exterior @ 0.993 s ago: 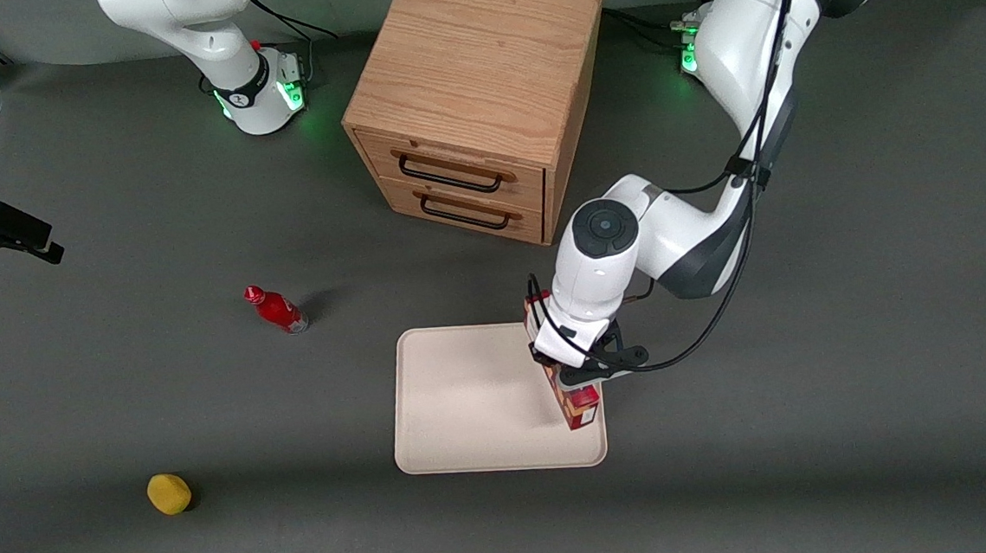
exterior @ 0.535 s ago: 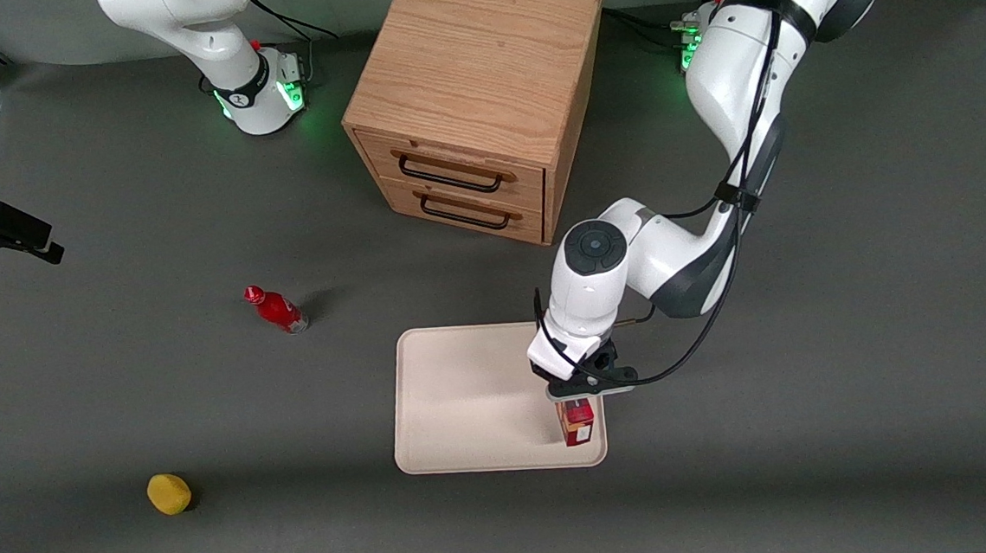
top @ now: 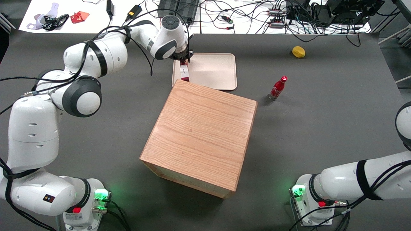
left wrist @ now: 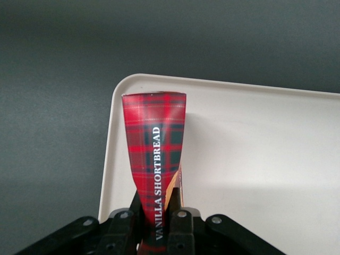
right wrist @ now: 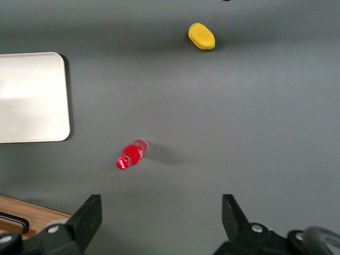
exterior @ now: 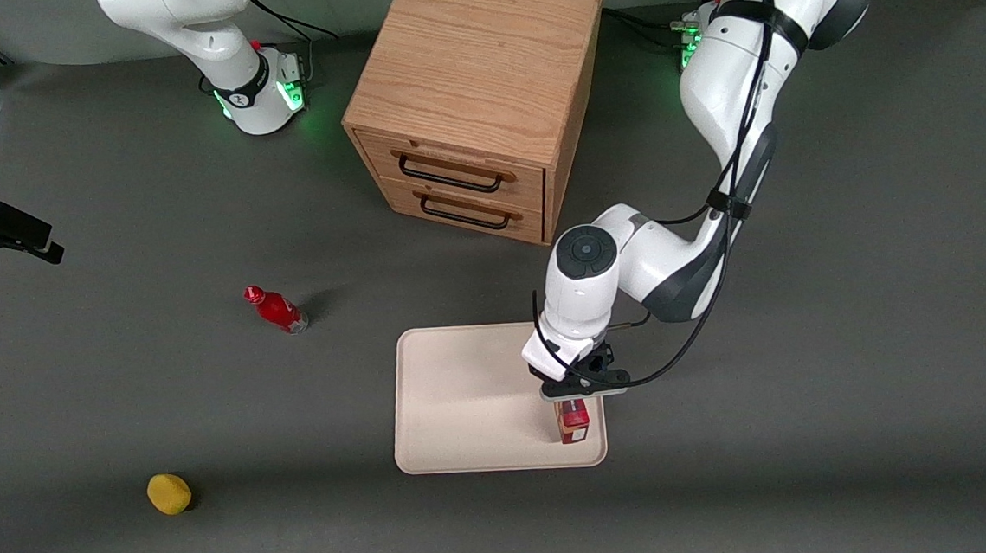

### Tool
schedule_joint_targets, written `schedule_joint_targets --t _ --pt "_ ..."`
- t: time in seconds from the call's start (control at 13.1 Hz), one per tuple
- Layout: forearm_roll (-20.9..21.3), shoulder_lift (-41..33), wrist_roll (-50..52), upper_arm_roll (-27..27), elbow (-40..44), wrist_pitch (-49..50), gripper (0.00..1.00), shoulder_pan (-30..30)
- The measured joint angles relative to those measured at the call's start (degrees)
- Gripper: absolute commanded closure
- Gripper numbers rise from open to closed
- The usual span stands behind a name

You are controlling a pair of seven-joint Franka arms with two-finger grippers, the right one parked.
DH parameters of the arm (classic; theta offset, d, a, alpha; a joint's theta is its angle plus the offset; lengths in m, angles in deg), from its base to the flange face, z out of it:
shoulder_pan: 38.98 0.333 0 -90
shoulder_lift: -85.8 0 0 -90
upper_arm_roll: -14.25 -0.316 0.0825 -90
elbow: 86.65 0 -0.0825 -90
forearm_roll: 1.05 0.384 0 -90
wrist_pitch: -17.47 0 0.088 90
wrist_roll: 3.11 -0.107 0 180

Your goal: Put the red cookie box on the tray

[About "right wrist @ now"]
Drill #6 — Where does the small red bottle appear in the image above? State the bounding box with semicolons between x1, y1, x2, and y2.
115;138;149;171

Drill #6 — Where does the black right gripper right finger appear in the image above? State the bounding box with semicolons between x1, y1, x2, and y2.
214;194;291;255

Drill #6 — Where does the black metal drawer handle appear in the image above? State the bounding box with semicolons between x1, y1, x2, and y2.
0;211;30;235

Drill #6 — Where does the yellow sponge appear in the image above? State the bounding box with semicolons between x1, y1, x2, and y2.
188;22;217;51

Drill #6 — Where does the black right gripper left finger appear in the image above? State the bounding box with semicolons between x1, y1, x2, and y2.
34;194;103;255

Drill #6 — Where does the grey blurred wrist cable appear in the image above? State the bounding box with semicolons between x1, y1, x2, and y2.
302;225;340;255

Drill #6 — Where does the wooden drawer cabinet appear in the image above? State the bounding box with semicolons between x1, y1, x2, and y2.
0;194;73;241

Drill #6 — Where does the beige rectangular tray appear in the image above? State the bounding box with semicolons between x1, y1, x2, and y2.
0;52;71;145

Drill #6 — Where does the wooden drawer front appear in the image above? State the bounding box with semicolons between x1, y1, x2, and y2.
0;194;73;241

